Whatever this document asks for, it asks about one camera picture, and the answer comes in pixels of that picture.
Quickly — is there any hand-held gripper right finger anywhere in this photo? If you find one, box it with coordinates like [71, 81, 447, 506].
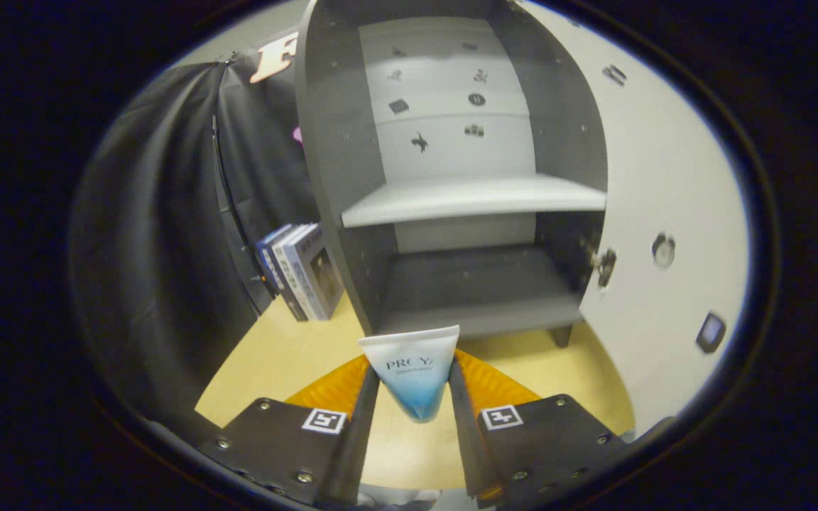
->
[448, 349, 630, 508]

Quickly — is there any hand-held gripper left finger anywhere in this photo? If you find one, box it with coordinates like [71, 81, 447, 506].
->
[196, 355, 381, 508]

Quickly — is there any white blue tube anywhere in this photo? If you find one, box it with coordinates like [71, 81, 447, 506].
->
[358, 325, 461, 424]

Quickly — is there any white cabinet door black handle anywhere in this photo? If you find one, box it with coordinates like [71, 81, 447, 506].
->
[516, 0, 751, 434]

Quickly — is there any grey cabinet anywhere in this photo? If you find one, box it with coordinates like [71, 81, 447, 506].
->
[294, 0, 609, 348]

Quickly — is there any black backdrop cloth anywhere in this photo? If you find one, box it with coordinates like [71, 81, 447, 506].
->
[68, 32, 321, 427]

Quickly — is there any black cable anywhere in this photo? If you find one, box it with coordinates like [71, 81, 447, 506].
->
[212, 114, 271, 313]

